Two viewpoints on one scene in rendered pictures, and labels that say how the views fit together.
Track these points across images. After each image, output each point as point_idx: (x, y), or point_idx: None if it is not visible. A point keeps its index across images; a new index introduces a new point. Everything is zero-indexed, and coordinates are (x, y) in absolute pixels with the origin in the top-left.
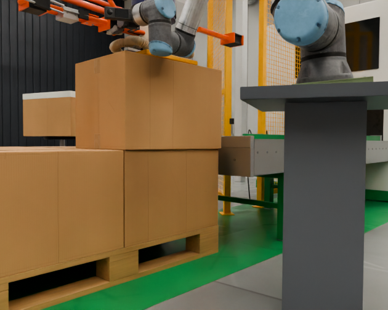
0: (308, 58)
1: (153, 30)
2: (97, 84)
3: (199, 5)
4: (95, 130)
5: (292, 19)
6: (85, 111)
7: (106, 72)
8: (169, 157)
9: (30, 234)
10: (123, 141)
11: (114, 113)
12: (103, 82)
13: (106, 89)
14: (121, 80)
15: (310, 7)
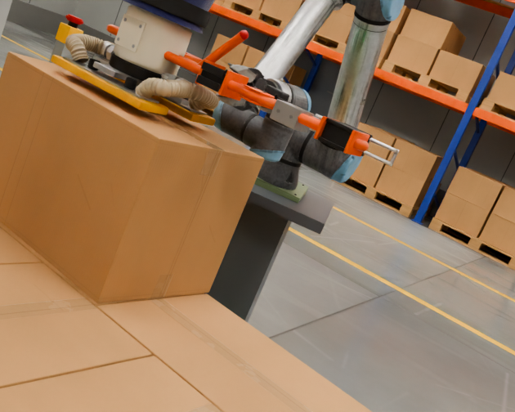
0: (294, 165)
1: (289, 138)
2: (199, 194)
3: None
4: (163, 269)
5: (351, 169)
6: (154, 235)
7: (223, 180)
8: None
9: None
10: (211, 282)
11: (212, 244)
12: (212, 194)
13: (213, 206)
14: (243, 199)
15: (358, 163)
